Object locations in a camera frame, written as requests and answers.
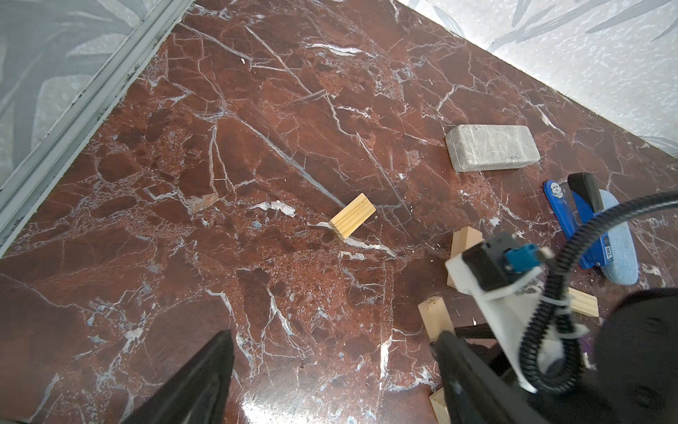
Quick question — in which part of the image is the blue stapler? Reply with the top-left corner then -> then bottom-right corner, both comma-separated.
543,172 -> 614,270

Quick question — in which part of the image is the wood block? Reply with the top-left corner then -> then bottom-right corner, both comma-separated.
429,388 -> 451,424
446,226 -> 484,290
418,296 -> 455,343
329,194 -> 376,240
568,288 -> 600,318

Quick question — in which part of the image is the black corrugated cable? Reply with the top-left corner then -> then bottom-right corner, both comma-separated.
517,190 -> 678,396

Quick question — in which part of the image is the blue-grey oval case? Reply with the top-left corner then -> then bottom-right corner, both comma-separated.
601,222 -> 639,286

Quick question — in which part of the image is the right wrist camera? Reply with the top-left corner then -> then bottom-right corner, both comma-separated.
445,232 -> 588,395

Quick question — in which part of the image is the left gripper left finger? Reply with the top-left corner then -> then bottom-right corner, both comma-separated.
124,330 -> 234,423

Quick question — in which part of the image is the grey stone brick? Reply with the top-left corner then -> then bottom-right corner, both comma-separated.
445,125 -> 541,172

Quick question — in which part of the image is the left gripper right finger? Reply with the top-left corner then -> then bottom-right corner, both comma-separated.
432,331 -> 545,423

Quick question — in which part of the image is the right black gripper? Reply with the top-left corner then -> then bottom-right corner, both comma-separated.
510,288 -> 677,423

